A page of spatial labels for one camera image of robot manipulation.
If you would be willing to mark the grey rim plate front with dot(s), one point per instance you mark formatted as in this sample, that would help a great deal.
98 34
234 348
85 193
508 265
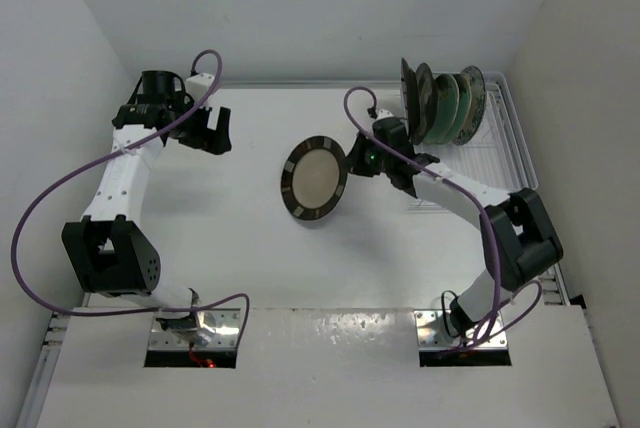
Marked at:
427 101

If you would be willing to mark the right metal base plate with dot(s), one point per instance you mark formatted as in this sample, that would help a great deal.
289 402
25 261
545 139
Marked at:
432 336

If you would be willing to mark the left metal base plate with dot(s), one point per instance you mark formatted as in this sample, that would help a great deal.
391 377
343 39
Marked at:
220 328

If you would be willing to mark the grey rim beige plate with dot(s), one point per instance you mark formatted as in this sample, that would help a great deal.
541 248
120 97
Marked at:
410 96

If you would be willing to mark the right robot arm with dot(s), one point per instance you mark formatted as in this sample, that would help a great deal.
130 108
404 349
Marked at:
518 237

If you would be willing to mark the brown patterned rim plate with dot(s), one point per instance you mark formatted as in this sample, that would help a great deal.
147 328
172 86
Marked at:
313 178

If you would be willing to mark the metal base plate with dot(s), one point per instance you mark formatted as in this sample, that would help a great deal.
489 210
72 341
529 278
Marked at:
220 328
432 336

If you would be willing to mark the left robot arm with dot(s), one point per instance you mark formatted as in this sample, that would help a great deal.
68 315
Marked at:
107 248

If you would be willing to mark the teal flower plate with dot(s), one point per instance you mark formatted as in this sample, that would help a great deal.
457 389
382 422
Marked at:
447 105
464 104

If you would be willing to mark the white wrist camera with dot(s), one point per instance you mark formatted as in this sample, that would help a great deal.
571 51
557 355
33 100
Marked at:
197 85
377 114

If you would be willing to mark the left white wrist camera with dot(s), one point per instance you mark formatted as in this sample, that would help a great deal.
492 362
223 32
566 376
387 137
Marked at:
197 85

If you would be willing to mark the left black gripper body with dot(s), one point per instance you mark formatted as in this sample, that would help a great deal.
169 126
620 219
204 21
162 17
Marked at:
193 131

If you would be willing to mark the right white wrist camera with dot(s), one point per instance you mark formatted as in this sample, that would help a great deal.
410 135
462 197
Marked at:
377 114

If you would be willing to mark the white wire dish rack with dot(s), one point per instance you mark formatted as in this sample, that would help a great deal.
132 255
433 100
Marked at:
497 155

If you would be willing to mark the blue floral white plate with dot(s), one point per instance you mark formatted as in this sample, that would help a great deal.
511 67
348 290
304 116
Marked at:
477 107

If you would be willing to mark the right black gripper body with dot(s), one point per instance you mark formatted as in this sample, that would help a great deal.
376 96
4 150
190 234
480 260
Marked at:
382 161

